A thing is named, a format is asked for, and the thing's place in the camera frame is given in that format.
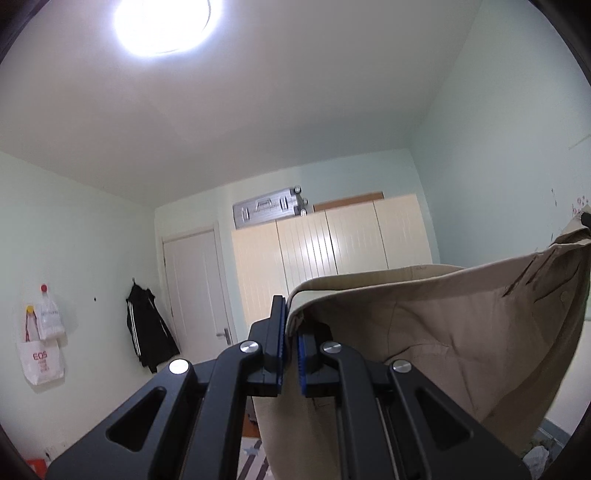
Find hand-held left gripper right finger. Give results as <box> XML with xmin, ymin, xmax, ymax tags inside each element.
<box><xmin>298</xmin><ymin>322</ymin><xmax>532</xmax><ymax>480</ymax></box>

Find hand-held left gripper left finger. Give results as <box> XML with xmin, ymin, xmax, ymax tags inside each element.
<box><xmin>45</xmin><ymin>295</ymin><xmax>289</xmax><ymax>480</ymax></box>

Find khaki pants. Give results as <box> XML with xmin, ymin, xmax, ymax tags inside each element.
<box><xmin>256</xmin><ymin>215</ymin><xmax>591</xmax><ymax>480</ymax></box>

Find grey star patterned rug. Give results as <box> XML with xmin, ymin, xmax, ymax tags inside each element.
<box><xmin>238</xmin><ymin>436</ymin><xmax>278</xmax><ymax>480</ymax></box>

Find white door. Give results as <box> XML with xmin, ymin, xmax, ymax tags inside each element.
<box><xmin>161</xmin><ymin>224</ymin><xmax>238</xmax><ymax>365</ymax></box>

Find cream wardrobe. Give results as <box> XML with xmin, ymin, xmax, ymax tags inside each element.
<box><xmin>231</xmin><ymin>194</ymin><xmax>433</xmax><ymax>340</ymax></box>

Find black jacket with white stripes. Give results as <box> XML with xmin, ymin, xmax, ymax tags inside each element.
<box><xmin>126</xmin><ymin>282</ymin><xmax>181</xmax><ymax>374</ymax></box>

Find silver suitcase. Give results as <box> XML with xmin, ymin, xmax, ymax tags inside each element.
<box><xmin>232</xmin><ymin>185</ymin><xmax>309</xmax><ymax>230</ymax></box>

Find white plastic bag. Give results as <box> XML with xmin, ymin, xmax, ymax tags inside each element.
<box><xmin>36</xmin><ymin>290</ymin><xmax>63</xmax><ymax>341</ymax></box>

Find white tote bag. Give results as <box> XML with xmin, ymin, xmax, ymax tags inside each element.
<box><xmin>17</xmin><ymin>307</ymin><xmax>65</xmax><ymax>386</ymax></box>

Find crumpled white cloth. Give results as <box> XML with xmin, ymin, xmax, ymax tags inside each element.
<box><xmin>524</xmin><ymin>445</ymin><xmax>550</xmax><ymax>472</ymax></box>

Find round ceiling light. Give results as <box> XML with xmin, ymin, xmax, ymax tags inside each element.
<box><xmin>113</xmin><ymin>0</ymin><xmax>225</xmax><ymax>58</ymax></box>

